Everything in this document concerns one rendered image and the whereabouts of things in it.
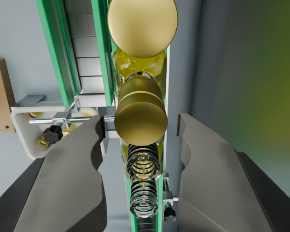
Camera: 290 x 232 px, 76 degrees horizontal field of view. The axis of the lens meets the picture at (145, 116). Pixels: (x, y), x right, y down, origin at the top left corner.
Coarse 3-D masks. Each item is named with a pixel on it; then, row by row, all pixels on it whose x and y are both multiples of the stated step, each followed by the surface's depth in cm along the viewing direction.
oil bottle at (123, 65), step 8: (112, 56) 19; (120, 56) 18; (128, 56) 17; (160, 56) 18; (112, 64) 18; (120, 64) 17; (128, 64) 17; (136, 64) 17; (144, 64) 17; (152, 64) 17; (160, 64) 17; (120, 72) 17; (128, 72) 17; (152, 72) 17; (160, 72) 17; (120, 80) 18; (160, 80) 18; (120, 88) 18; (160, 88) 18
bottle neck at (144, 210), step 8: (136, 184) 21; (144, 184) 20; (152, 184) 21; (136, 192) 20; (144, 192) 19; (152, 192) 20; (136, 200) 19; (144, 200) 18; (152, 200) 19; (136, 208) 20; (144, 208) 20; (152, 208) 20; (136, 216) 20; (144, 216) 20
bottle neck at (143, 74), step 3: (135, 72) 17; (138, 72) 17; (141, 72) 17; (144, 72) 17; (129, 75) 17; (132, 75) 16; (135, 75) 16; (138, 75) 16; (141, 75) 16; (144, 75) 16; (147, 75) 16; (150, 75) 17; (129, 78) 16; (150, 78) 16; (153, 78) 17
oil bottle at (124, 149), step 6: (162, 144) 25; (126, 150) 24; (162, 150) 24; (126, 156) 23; (162, 156) 24; (126, 162) 23; (162, 162) 24; (126, 168) 23; (162, 168) 25; (126, 174) 24
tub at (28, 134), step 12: (24, 108) 46; (36, 108) 46; (48, 108) 46; (60, 108) 46; (84, 108) 47; (12, 120) 48; (24, 120) 51; (24, 132) 51; (36, 132) 56; (24, 144) 52; (36, 156) 55
